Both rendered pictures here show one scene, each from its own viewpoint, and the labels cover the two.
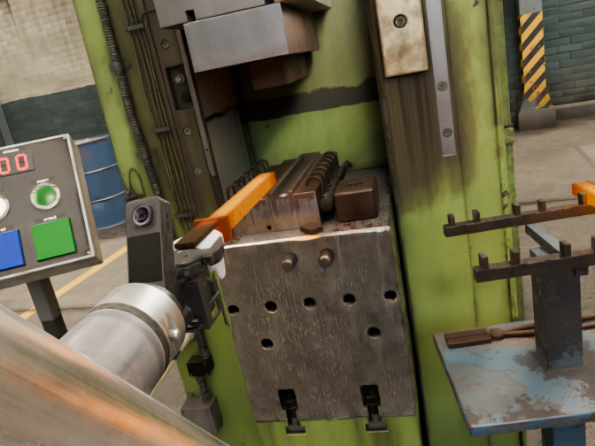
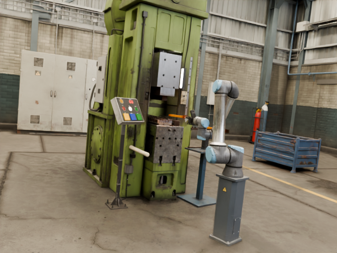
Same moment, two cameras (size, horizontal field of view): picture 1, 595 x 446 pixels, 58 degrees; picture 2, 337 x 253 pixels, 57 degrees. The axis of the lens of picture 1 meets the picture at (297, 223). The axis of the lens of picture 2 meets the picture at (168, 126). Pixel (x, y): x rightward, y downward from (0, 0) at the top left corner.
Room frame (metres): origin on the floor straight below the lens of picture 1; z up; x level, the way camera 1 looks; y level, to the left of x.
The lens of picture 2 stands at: (-1.61, 2.60, 1.23)
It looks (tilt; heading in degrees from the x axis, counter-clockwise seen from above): 5 degrees down; 316
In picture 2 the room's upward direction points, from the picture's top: 6 degrees clockwise
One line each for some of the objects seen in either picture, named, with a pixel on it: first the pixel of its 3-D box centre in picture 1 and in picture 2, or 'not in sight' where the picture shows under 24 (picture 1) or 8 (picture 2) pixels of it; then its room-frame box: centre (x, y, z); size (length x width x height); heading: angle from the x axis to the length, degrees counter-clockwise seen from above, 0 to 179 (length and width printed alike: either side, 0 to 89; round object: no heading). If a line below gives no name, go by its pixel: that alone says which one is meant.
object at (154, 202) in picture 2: not in sight; (158, 200); (1.06, 0.06, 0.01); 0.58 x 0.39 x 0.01; 76
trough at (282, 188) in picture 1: (297, 172); not in sight; (1.30, -0.03, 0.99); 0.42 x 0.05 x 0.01; 166
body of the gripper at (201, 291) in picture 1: (171, 298); (193, 121); (0.56, 0.16, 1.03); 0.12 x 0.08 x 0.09; 166
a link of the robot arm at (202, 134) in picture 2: not in sight; (202, 133); (0.38, 0.19, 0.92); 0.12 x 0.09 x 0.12; 64
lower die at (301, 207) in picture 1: (290, 187); (156, 120); (1.31, 0.00, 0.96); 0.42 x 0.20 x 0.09; 166
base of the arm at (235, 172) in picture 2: not in sight; (233, 169); (-0.04, 0.21, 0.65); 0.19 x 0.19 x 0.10
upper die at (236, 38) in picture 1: (261, 38); (159, 91); (1.31, 0.00, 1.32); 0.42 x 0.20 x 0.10; 166
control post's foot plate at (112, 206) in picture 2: not in sight; (116, 201); (1.16, 0.61, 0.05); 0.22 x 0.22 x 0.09; 76
